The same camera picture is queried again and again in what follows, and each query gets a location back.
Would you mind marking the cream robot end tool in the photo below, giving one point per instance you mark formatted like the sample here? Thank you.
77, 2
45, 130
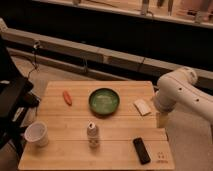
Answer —
162, 119

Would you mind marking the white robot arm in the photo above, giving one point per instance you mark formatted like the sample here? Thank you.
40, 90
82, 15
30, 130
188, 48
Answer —
178, 86

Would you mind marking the white plastic bottle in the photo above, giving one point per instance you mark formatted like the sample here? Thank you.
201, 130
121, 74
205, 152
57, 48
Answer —
93, 135

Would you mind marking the white sponge block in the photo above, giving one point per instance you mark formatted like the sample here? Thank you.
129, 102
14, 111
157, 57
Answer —
142, 107

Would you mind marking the black remote control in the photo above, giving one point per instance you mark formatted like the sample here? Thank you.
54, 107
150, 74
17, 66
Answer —
141, 151

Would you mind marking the green bowl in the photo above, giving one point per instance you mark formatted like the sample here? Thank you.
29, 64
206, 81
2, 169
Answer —
104, 101

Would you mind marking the orange carrot toy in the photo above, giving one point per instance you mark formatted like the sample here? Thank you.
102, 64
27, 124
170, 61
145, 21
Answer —
67, 98

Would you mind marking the white paper cup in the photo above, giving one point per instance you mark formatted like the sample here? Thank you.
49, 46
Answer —
36, 133

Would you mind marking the black chair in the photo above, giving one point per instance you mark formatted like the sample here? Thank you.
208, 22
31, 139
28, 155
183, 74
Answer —
15, 100

